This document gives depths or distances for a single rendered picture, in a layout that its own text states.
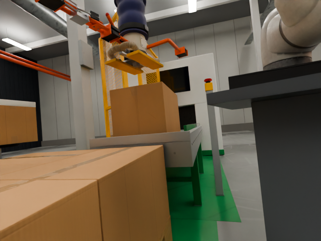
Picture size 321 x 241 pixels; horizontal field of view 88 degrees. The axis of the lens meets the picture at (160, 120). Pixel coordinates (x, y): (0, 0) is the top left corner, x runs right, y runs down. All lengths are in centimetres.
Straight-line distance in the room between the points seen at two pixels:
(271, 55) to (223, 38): 1027
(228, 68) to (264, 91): 989
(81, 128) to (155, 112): 127
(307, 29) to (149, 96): 83
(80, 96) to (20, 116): 61
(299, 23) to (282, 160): 43
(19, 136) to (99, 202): 166
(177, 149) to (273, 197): 51
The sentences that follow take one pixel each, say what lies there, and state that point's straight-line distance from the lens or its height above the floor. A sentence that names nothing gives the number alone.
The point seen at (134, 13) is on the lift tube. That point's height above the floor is 144.
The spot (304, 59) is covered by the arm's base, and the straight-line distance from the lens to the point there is 80.
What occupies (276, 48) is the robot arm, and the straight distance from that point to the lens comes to 78.
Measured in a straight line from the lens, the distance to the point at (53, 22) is 814.
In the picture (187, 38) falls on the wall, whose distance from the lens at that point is 1104.
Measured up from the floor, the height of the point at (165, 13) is 603.
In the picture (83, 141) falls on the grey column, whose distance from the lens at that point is 220.
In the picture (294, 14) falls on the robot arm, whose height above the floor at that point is 93.
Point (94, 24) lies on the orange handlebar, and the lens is 109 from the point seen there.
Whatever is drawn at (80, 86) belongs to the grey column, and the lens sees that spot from 227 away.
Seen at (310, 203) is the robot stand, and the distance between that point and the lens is 76.
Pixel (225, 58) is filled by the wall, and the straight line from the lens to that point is 1061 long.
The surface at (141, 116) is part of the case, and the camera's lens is 115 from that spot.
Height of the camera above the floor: 65
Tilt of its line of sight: 2 degrees up
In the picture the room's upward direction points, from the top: 5 degrees counter-clockwise
